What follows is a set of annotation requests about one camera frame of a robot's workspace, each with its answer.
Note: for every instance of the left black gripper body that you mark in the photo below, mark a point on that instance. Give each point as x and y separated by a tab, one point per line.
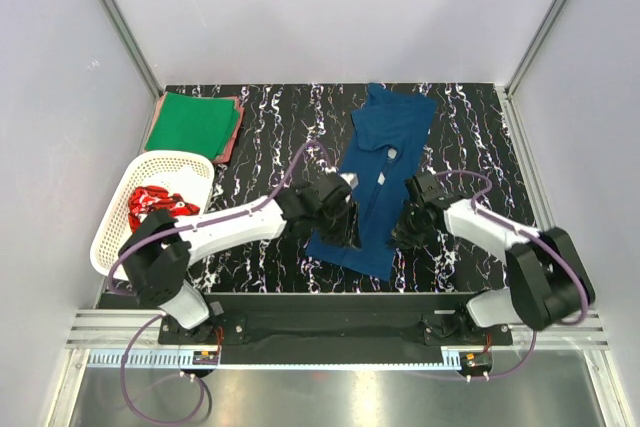
336	227

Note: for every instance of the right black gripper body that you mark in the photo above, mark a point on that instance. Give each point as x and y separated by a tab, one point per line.
410	229

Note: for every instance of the blue t shirt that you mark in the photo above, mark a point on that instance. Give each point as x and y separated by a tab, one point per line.
390	132

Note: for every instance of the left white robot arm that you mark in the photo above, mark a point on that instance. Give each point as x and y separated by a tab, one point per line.
158	254

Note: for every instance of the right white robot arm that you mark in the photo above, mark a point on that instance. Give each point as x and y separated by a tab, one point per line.
547	282

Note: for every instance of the folded pink t shirt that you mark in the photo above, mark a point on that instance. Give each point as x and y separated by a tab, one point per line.
237	117

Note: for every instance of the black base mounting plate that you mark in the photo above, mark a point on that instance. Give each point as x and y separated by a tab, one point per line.
434	319

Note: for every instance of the white plastic laundry basket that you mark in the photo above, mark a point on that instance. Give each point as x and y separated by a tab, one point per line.
184	179

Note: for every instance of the right small electronics board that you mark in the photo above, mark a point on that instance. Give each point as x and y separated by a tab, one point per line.
477	360

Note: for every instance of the small electronics board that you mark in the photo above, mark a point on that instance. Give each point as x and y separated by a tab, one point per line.
206	357
477	360

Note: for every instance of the folded green t shirt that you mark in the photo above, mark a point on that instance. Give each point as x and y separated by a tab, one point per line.
192	119

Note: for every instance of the red and white t shirt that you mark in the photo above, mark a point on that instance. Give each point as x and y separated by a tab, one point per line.
155	204

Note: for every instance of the left small electronics board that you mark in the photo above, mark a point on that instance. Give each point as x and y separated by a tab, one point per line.
206	357

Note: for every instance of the white slotted cable duct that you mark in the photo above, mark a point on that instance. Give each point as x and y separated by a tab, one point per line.
436	360

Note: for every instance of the left aluminium frame post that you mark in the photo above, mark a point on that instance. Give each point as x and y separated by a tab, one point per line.
131	46

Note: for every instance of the aluminium frame post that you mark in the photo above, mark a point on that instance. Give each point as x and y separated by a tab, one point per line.
131	46
550	18

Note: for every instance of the right aluminium frame post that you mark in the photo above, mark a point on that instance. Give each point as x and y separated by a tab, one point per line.
550	18

